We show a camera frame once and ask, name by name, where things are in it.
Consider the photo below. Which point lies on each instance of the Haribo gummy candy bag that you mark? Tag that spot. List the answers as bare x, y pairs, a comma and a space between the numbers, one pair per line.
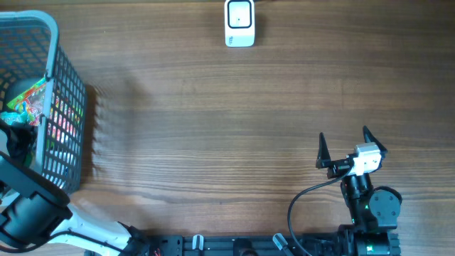
64, 112

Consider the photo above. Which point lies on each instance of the grey plastic mesh basket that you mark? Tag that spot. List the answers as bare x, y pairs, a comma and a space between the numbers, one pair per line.
31, 51

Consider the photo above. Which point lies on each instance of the white barcode scanner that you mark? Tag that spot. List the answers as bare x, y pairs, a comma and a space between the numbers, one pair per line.
239, 20

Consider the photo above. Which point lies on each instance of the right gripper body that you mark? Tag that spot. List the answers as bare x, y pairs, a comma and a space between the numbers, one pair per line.
338, 168

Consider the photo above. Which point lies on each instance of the teal tissue packet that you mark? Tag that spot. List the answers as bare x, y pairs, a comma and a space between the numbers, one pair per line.
11, 117

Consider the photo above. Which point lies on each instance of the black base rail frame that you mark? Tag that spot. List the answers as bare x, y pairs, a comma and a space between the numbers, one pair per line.
249, 245

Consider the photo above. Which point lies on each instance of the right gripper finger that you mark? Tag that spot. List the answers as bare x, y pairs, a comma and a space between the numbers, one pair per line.
370, 138
323, 159

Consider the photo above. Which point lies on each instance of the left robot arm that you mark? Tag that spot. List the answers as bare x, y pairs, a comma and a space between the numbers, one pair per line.
42, 212

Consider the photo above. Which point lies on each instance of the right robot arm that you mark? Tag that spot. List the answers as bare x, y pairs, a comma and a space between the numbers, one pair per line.
373, 210

